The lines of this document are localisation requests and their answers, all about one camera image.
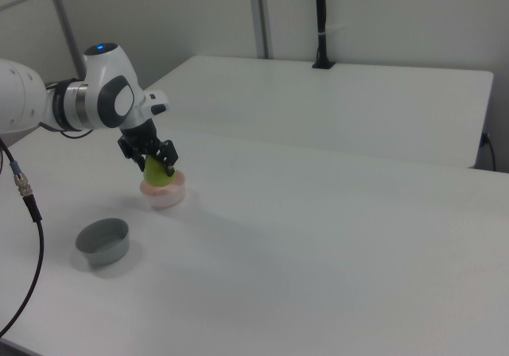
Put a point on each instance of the pink plastic bowl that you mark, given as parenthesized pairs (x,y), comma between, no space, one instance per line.
(167,197)

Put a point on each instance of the slim grey partition post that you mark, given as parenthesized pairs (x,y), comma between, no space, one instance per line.
(65,22)

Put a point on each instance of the white side table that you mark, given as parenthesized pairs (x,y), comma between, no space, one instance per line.
(318,105)

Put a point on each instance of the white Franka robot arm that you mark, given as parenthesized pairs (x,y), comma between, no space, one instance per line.
(99,94)

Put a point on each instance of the grey plastic bowl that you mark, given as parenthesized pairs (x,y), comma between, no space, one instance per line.
(105,244)

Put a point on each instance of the green pear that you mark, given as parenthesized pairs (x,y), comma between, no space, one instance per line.
(157,173)

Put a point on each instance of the wide grey partition post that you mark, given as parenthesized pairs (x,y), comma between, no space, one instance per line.
(260,14)

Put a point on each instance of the black camera stand pole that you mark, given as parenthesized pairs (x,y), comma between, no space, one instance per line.
(322,22)

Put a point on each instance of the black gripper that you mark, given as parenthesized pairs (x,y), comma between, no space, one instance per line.
(139,135)

